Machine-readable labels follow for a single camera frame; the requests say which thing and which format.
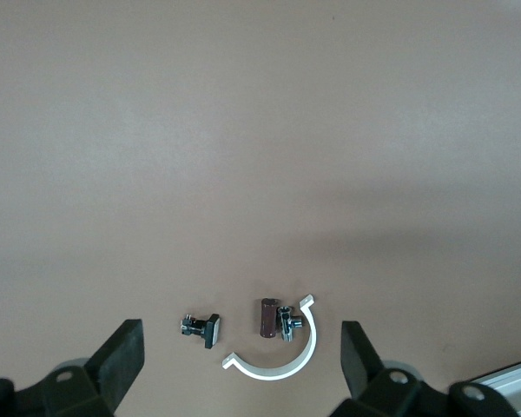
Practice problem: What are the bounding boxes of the white compartment tray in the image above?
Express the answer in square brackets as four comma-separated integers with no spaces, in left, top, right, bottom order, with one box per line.
[477,354,521,417]

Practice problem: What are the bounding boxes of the white curved plastic bracket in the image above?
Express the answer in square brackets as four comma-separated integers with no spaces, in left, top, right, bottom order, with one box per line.
[221,295,317,382]

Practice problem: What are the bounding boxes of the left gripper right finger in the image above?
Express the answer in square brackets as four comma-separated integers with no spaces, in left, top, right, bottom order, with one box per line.
[329,321,521,417]

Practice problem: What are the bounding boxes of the black square push button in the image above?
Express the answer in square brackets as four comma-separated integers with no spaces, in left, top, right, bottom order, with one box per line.
[180,312,222,350]

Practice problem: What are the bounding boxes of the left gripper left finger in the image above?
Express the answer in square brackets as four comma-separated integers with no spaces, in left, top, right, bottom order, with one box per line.
[0,319,147,417]

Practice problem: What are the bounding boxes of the brown switch with metal contacts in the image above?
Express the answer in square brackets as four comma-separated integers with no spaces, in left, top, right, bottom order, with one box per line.
[258,297,304,344]

